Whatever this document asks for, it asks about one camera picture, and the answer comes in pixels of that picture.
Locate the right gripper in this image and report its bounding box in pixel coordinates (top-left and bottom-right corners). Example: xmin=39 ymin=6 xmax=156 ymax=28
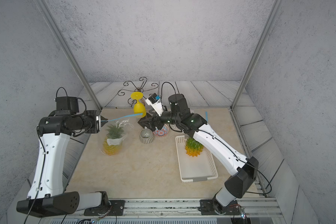
xmin=141 ymin=107 xmax=183 ymax=132

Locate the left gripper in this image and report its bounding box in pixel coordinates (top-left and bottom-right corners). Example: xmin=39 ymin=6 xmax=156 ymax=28
xmin=72 ymin=109 xmax=109 ymax=133

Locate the pineapple from bag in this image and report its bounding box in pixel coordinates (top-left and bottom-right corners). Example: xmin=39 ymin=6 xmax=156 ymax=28
xmin=185 ymin=137 xmax=204 ymax=157

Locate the zip-top bag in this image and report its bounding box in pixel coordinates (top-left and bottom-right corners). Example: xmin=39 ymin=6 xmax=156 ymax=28
xmin=100 ymin=113 xmax=142 ymax=156
xmin=205 ymin=111 xmax=209 ymax=122

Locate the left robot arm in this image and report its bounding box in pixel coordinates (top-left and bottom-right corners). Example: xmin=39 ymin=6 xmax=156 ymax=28
xmin=16 ymin=95 xmax=111 ymax=218

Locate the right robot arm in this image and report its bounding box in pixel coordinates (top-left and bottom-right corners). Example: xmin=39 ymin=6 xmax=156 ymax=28
xmin=131 ymin=92 xmax=260 ymax=215

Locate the grey ribbed ceramic cup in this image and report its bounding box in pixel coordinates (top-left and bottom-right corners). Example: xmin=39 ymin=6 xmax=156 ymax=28
xmin=140 ymin=129 xmax=154 ymax=144

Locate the red blue patterned bowl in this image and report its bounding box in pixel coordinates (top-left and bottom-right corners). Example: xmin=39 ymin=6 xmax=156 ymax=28
xmin=153 ymin=124 xmax=169 ymax=137

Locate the yellow plastic wine glass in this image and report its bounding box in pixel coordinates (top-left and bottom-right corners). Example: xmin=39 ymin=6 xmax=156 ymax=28
xmin=131 ymin=91 xmax=147 ymax=118

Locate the white perforated plastic basket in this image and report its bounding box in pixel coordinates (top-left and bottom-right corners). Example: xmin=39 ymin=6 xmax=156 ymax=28
xmin=175 ymin=135 xmax=218 ymax=183

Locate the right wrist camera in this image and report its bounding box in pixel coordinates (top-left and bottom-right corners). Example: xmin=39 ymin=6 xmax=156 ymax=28
xmin=145 ymin=93 xmax=164 ymax=117

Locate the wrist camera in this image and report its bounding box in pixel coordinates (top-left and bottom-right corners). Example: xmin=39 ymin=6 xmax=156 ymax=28
xmin=145 ymin=93 xmax=164 ymax=117
xmin=55 ymin=96 xmax=79 ymax=114

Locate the copper wire glass stand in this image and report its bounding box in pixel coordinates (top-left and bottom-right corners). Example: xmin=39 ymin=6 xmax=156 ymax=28
xmin=117 ymin=77 xmax=160 ymax=129

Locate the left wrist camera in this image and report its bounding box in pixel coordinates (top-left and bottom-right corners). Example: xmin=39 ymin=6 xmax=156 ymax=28
xmin=55 ymin=96 xmax=79 ymax=114

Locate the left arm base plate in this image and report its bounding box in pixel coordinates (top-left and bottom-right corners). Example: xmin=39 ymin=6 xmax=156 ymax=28
xmin=84 ymin=200 xmax=125 ymax=217

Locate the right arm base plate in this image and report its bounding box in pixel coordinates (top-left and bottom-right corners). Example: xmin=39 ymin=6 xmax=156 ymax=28
xmin=198 ymin=199 xmax=241 ymax=215

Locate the aluminium mounting rail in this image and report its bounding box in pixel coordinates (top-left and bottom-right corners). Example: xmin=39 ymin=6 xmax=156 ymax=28
xmin=40 ymin=197 xmax=286 ymax=224

